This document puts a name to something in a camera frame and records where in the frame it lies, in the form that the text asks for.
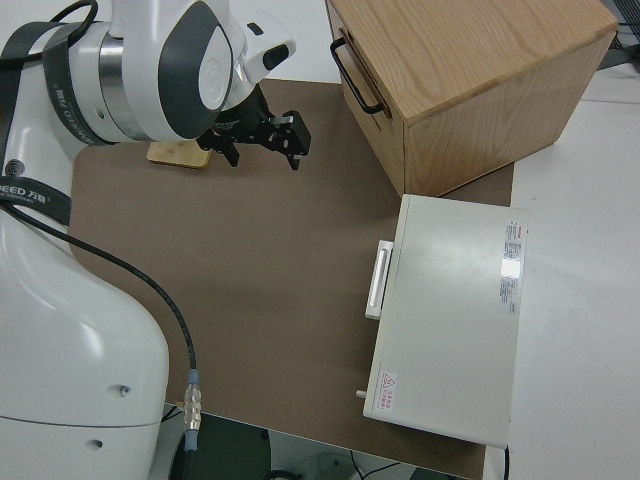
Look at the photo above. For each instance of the black robot mount plate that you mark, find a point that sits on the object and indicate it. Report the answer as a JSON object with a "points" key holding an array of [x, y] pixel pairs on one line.
{"points": [[225, 450]]}

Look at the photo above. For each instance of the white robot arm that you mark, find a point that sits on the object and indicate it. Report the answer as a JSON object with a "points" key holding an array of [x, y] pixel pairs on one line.
{"points": [[75, 350]]}

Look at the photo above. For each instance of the wooden drawer cabinet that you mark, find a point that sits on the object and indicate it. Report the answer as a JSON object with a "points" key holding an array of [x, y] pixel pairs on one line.
{"points": [[475, 75]]}

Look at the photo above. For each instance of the brown table mat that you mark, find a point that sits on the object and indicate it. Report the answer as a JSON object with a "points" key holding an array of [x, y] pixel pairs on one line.
{"points": [[250, 250]]}

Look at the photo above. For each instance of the white toaster oven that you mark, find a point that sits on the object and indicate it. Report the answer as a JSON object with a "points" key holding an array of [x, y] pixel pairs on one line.
{"points": [[450, 310]]}

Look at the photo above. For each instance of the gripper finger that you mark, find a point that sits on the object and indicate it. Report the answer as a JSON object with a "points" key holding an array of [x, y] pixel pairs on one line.
{"points": [[295, 161], [233, 155]]}

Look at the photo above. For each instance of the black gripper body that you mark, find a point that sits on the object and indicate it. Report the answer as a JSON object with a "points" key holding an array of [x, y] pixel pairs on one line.
{"points": [[250, 127]]}

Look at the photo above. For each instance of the wooden mug tree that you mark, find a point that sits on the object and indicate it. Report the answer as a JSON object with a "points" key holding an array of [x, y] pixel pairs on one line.
{"points": [[177, 154]]}

